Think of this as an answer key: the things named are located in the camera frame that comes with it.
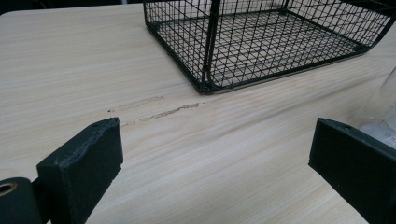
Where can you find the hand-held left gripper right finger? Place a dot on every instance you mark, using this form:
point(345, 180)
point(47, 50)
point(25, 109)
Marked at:
point(355, 161)

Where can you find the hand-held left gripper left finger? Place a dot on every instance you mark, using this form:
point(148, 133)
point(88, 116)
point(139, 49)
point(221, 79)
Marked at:
point(84, 165)

